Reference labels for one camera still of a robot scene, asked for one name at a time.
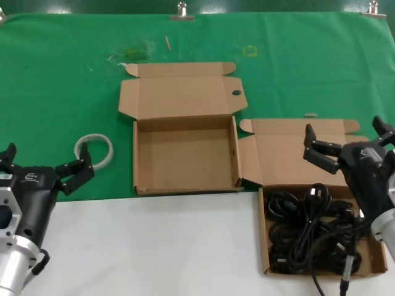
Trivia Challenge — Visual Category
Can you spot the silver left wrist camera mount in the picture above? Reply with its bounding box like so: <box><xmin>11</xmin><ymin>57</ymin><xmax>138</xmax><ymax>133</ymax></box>
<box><xmin>0</xmin><ymin>174</ymin><xmax>23</xmax><ymax>244</ymax></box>

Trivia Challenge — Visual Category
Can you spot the black cable with silver connector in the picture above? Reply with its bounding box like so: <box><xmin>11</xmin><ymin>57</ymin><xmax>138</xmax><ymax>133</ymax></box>
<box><xmin>308</xmin><ymin>252</ymin><xmax>356</xmax><ymax>296</ymax></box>

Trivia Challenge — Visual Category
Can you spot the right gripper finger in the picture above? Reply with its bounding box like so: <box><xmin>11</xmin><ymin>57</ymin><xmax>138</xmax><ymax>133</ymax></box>
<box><xmin>372</xmin><ymin>115</ymin><xmax>395</xmax><ymax>150</ymax></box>
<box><xmin>302</xmin><ymin>123</ymin><xmax>342</xmax><ymax>175</ymax></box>

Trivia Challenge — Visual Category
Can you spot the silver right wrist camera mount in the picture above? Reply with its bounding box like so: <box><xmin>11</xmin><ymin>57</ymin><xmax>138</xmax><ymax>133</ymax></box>
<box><xmin>386</xmin><ymin>175</ymin><xmax>395</xmax><ymax>212</ymax></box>

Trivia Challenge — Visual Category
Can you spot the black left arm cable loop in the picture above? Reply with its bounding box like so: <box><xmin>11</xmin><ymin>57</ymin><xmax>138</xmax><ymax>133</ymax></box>
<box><xmin>30</xmin><ymin>248</ymin><xmax>51</xmax><ymax>278</ymax></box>

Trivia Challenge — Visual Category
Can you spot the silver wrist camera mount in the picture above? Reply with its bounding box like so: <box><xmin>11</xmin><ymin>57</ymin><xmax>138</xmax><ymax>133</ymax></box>
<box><xmin>386</xmin><ymin>175</ymin><xmax>395</xmax><ymax>212</ymax></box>
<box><xmin>0</xmin><ymin>174</ymin><xmax>23</xmax><ymax>244</ymax></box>

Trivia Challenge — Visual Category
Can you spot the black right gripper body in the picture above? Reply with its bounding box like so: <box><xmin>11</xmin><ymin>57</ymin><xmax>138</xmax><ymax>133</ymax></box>
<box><xmin>339</xmin><ymin>141</ymin><xmax>395</xmax><ymax>218</ymax></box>

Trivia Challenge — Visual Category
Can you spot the open cardboard box, narrow lid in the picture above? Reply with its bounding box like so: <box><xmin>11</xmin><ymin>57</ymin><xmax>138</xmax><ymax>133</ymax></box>
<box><xmin>237</xmin><ymin>118</ymin><xmax>388</xmax><ymax>276</ymax></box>

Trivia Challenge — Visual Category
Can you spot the green cloth table mat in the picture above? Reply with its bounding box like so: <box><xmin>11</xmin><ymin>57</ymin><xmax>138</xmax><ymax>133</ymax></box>
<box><xmin>0</xmin><ymin>11</ymin><xmax>395</xmax><ymax>204</ymax></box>

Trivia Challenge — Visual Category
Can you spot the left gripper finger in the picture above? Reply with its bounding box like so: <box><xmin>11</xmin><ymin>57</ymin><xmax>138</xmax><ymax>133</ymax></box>
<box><xmin>55</xmin><ymin>143</ymin><xmax>95</xmax><ymax>197</ymax></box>
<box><xmin>0</xmin><ymin>142</ymin><xmax>20</xmax><ymax>177</ymax></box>

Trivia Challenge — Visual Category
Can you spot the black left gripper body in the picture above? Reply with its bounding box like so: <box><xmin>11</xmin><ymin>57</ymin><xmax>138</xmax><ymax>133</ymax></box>
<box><xmin>10</xmin><ymin>165</ymin><xmax>62</xmax><ymax>248</ymax></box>

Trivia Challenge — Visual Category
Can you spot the white tape roll ring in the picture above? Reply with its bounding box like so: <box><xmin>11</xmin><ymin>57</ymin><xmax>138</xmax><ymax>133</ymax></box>
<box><xmin>74</xmin><ymin>133</ymin><xmax>114</xmax><ymax>170</ymax></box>

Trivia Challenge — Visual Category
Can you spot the silver binder clip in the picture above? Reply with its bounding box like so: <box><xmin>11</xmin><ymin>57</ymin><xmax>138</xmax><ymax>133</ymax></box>
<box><xmin>168</xmin><ymin>1</ymin><xmax>196</xmax><ymax>22</ymax></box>
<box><xmin>360</xmin><ymin>1</ymin><xmax>387</xmax><ymax>20</ymax></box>

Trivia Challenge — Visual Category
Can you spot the black power cord with plug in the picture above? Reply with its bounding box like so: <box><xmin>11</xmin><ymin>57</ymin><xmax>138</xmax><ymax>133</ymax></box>
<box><xmin>289</xmin><ymin>183</ymin><xmax>367</xmax><ymax>257</ymax></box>

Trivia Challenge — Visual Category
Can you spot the coiled black power cord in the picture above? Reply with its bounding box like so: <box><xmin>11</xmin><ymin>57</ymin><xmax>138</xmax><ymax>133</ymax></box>
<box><xmin>266</xmin><ymin>192</ymin><xmax>306</xmax><ymax>221</ymax></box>

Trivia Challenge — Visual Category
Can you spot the open cardboard box, large lid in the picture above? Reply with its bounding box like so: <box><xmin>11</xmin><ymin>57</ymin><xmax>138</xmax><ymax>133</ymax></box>
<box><xmin>118</xmin><ymin>61</ymin><xmax>249</xmax><ymax>197</ymax></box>

